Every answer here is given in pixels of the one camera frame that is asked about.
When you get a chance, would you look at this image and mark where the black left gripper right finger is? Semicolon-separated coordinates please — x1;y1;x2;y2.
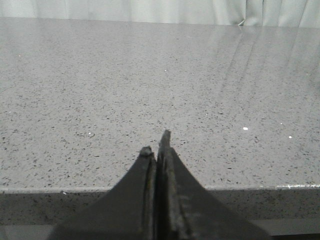
156;130;271;240

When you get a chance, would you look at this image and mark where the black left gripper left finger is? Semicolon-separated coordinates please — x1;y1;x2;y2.
48;146;157;240

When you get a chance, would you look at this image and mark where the white pleated curtain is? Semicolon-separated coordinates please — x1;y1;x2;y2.
0;0;320;28

